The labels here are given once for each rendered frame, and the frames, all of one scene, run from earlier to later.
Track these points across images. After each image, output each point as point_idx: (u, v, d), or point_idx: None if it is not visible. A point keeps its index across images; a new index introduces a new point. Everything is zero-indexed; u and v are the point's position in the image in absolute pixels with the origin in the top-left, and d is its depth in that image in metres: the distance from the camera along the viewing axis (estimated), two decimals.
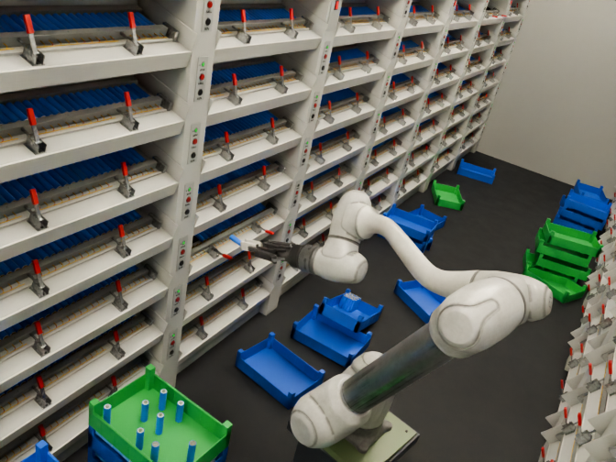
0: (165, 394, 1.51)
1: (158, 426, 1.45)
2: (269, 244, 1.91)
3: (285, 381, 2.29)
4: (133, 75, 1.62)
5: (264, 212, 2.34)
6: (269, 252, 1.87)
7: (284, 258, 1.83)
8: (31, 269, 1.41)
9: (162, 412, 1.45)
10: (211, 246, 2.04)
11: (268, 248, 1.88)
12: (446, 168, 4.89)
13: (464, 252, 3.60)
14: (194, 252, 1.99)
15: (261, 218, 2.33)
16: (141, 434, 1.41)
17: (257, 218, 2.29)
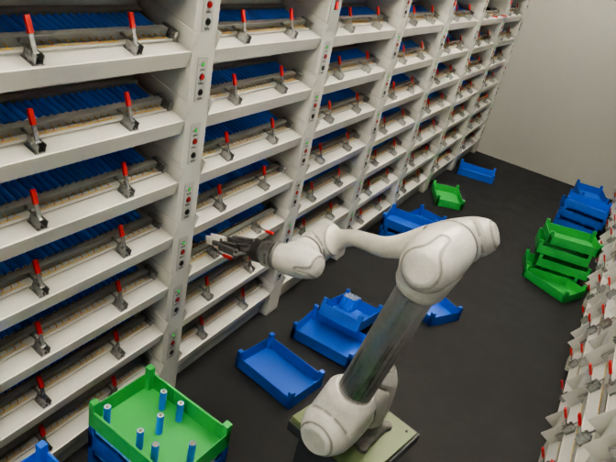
0: (165, 394, 1.51)
1: (158, 426, 1.45)
2: (233, 238, 1.96)
3: (285, 381, 2.29)
4: (133, 75, 1.62)
5: (264, 212, 2.34)
6: (232, 247, 1.92)
7: (246, 252, 1.88)
8: (31, 269, 1.41)
9: (162, 412, 1.45)
10: (211, 246, 2.04)
11: (230, 243, 1.92)
12: (446, 168, 4.89)
13: None
14: (194, 252, 1.99)
15: (261, 218, 2.33)
16: (141, 434, 1.41)
17: (257, 218, 2.29)
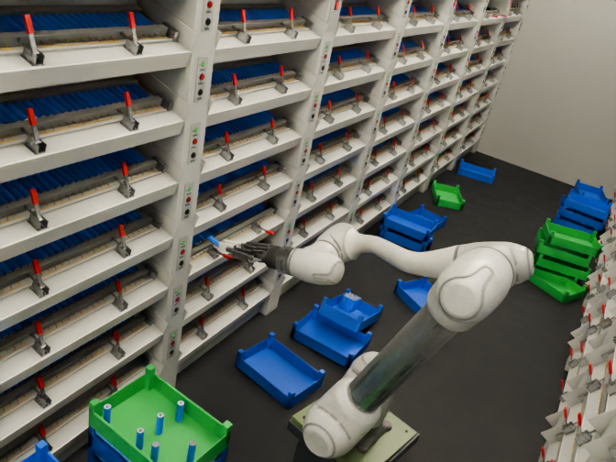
0: None
1: (158, 426, 1.45)
2: (247, 245, 1.91)
3: (285, 381, 2.29)
4: (133, 75, 1.62)
5: (264, 212, 2.34)
6: (247, 253, 1.87)
7: (261, 258, 1.83)
8: (31, 269, 1.41)
9: (162, 412, 1.45)
10: (211, 246, 2.04)
11: (245, 249, 1.87)
12: (446, 168, 4.89)
13: None
14: (194, 252, 1.99)
15: (261, 218, 2.33)
16: (141, 434, 1.41)
17: (257, 218, 2.29)
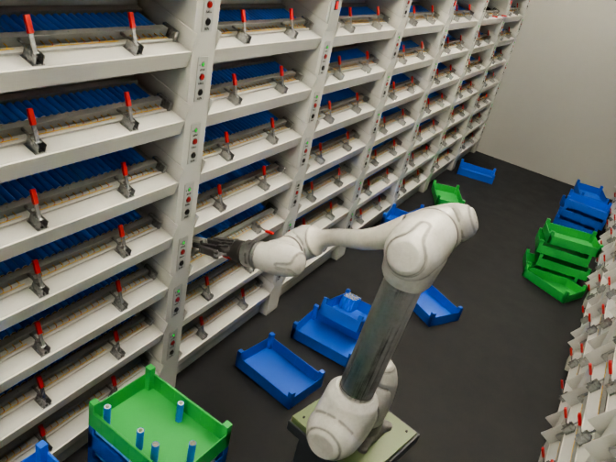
0: None
1: None
2: (214, 240, 1.95)
3: (285, 381, 2.29)
4: (133, 75, 1.62)
5: (264, 212, 2.34)
6: (213, 247, 1.91)
7: (226, 253, 1.87)
8: (31, 269, 1.41)
9: None
10: None
11: (211, 245, 1.92)
12: (446, 168, 4.89)
13: (464, 252, 3.60)
14: (194, 252, 1.99)
15: (261, 218, 2.33)
16: (141, 434, 1.41)
17: (257, 218, 2.29)
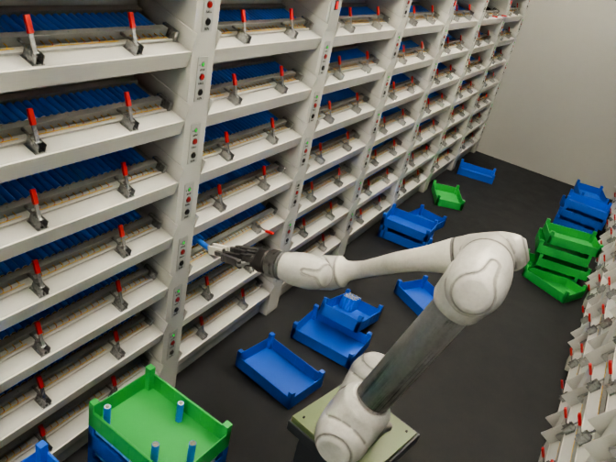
0: None
1: None
2: (236, 248, 1.88)
3: (285, 381, 2.29)
4: (133, 75, 1.62)
5: (264, 212, 2.34)
6: (236, 257, 1.84)
7: (249, 262, 1.80)
8: (31, 269, 1.41)
9: None
10: (211, 246, 2.04)
11: (234, 253, 1.85)
12: (446, 168, 4.89)
13: None
14: (194, 252, 1.99)
15: (261, 218, 2.33)
16: (205, 246, 1.92)
17: (257, 218, 2.29)
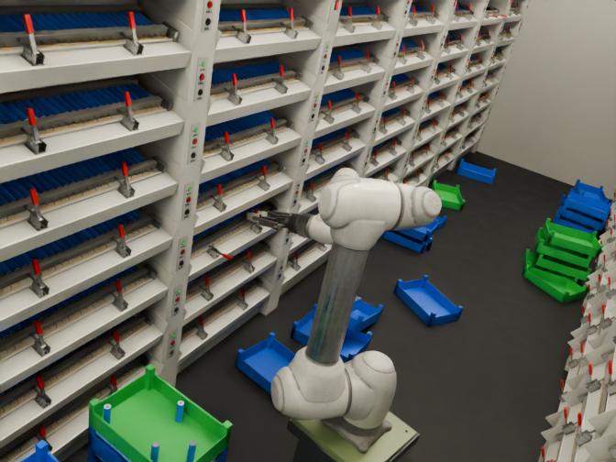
0: None
1: None
2: None
3: None
4: (133, 75, 1.62)
5: (260, 209, 2.35)
6: (279, 217, 2.22)
7: None
8: (31, 269, 1.41)
9: None
10: (211, 246, 2.04)
11: None
12: (446, 168, 4.89)
13: (464, 252, 3.60)
14: (192, 249, 1.99)
15: None
16: None
17: None
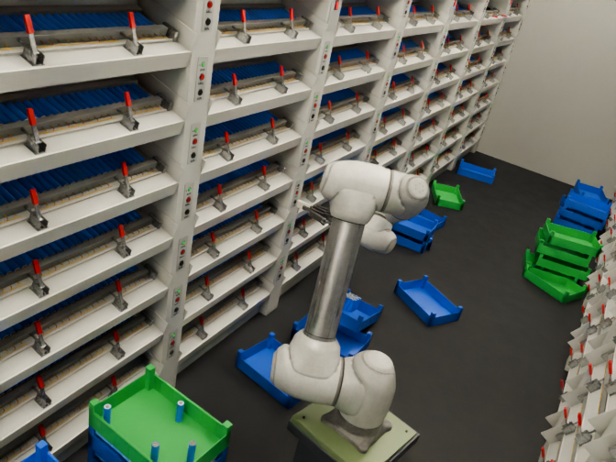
0: None
1: None
2: None
3: None
4: (133, 75, 1.62)
5: (260, 209, 2.35)
6: (324, 213, 2.37)
7: None
8: (31, 269, 1.41)
9: None
10: (211, 246, 2.04)
11: None
12: (446, 168, 4.89)
13: (464, 252, 3.60)
14: (191, 248, 1.99)
15: (258, 215, 2.33)
16: None
17: (253, 215, 2.29)
